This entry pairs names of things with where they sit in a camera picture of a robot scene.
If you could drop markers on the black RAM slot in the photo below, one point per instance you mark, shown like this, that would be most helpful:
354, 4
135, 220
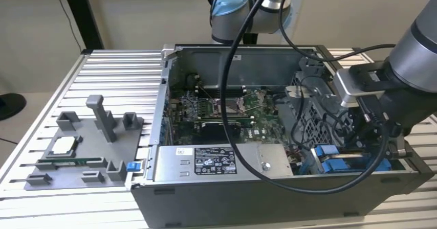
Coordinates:
211, 92

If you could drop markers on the CPU socket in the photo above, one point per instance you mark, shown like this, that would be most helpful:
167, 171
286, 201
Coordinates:
234, 109

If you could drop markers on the blue case latch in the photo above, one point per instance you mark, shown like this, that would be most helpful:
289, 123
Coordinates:
133, 166

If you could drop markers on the grey parts rack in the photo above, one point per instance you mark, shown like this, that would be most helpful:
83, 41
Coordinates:
86, 147

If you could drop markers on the black metal post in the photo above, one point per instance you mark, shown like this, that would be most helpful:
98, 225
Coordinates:
83, 14

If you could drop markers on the grey metal disk bay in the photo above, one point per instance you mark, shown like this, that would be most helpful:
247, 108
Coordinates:
314, 132

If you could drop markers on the green motherboard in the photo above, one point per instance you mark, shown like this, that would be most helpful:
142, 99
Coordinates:
266, 121

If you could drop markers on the black power supply label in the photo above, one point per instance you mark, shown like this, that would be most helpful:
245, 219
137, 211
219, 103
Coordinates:
211, 161

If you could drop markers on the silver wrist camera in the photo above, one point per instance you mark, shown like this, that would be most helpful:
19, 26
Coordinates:
348, 86

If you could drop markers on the silver power supply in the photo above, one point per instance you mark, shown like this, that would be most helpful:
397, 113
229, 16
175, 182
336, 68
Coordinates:
273, 160

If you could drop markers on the green RAM stick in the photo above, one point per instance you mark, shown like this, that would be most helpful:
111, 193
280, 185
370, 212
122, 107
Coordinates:
76, 161

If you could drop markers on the blue disk carrier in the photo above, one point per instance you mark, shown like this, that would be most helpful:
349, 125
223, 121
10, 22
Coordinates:
329, 166

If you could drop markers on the silver CPU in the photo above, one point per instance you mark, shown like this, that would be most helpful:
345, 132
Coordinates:
63, 146

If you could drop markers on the black connector block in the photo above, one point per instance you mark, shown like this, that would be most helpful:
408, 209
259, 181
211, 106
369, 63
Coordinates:
250, 38

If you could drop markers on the white case wall sticker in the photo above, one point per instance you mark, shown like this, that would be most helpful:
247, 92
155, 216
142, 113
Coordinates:
238, 57

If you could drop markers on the open grey PC case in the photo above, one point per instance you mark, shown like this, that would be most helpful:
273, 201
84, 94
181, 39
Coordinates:
238, 206

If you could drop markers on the black round stand foot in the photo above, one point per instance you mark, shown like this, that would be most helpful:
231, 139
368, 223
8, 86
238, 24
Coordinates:
12, 106

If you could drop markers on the white barcode sticker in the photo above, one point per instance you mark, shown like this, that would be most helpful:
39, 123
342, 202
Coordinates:
183, 151

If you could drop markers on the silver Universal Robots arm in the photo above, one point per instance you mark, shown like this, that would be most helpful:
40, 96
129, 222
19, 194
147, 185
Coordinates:
231, 27

